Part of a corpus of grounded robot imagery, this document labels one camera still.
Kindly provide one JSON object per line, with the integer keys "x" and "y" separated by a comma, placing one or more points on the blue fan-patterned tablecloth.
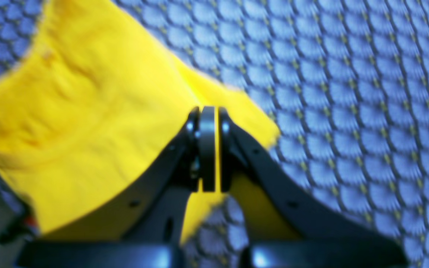
{"x": 347, "y": 82}

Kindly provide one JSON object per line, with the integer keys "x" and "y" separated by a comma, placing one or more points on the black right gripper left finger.
{"x": 140, "y": 227}

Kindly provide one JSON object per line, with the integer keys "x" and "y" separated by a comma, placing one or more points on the yellow T-shirt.
{"x": 93, "y": 103}

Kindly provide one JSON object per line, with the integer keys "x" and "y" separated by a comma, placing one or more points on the red black table clamp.
{"x": 21, "y": 226}

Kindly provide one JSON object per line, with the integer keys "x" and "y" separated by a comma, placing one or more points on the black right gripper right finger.
{"x": 287, "y": 227}

